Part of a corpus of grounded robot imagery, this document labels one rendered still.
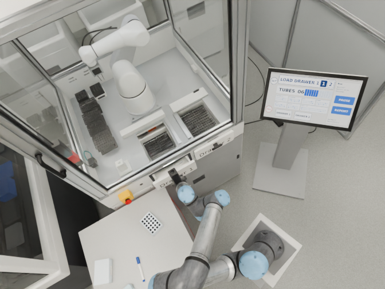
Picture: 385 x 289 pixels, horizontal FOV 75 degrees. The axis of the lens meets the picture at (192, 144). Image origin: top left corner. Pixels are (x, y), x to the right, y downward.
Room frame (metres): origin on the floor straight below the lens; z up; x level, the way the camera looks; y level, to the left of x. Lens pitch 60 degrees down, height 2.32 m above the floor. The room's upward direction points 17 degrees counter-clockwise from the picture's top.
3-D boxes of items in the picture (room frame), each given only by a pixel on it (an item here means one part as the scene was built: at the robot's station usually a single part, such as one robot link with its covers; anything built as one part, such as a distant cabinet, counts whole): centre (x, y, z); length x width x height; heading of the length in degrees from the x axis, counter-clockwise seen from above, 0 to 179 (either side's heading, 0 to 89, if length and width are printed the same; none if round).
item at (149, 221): (0.43, 0.38, 0.78); 0.12 x 0.08 x 0.04; 32
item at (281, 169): (0.79, -0.73, 0.51); 0.50 x 0.45 x 1.02; 149
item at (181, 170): (0.66, 0.16, 0.87); 0.29 x 0.02 x 0.11; 104
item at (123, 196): (0.61, 0.49, 0.88); 0.07 x 0.05 x 0.07; 104
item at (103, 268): (0.25, 0.71, 0.79); 0.13 x 0.09 x 0.05; 174
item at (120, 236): (0.32, 0.50, 0.38); 0.62 x 0.58 x 0.76; 104
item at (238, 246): (0.12, -0.23, 0.38); 0.30 x 0.30 x 0.76; 32
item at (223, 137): (0.78, -0.14, 0.87); 0.29 x 0.02 x 0.11; 104
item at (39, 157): (0.59, 0.58, 1.45); 0.05 x 0.03 x 0.19; 14
